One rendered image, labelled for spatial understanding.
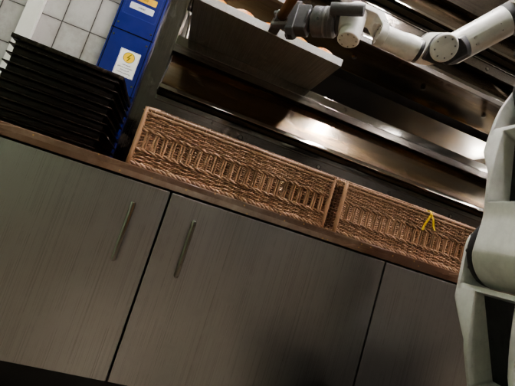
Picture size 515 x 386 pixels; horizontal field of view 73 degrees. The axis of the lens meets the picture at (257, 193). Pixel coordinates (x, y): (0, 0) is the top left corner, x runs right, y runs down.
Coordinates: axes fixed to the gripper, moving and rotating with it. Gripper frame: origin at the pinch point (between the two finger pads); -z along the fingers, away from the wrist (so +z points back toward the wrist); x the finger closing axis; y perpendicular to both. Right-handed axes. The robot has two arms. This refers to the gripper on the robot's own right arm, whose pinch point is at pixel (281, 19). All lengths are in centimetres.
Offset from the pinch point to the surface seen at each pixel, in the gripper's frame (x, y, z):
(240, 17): 1.2, -1.4, -14.1
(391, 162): 19, 70, 41
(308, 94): 3.6, 43.7, 1.7
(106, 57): 22, -3, -63
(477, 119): -17, 89, 73
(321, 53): 0.6, 16.4, 10.9
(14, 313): 99, -37, -21
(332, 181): 48, 3, 29
